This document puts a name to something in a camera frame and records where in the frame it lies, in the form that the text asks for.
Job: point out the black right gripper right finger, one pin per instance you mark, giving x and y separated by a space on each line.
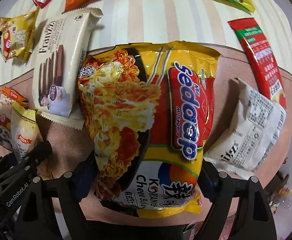
253 217

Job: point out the orange white panda snack bag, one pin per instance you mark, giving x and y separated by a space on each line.
7 98

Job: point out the yellow panda snack bag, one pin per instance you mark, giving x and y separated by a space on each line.
16 35

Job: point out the cream Franzzi cookie packet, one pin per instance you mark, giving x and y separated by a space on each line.
59 54

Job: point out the Sedaap instant noodle packet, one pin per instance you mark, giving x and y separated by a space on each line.
149 110

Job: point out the pale yellow snack bag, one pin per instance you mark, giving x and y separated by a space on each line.
25 132

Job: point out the white Franzzi packet back side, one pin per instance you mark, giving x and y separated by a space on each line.
254 129

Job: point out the long red snack packet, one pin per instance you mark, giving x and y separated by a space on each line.
261 58

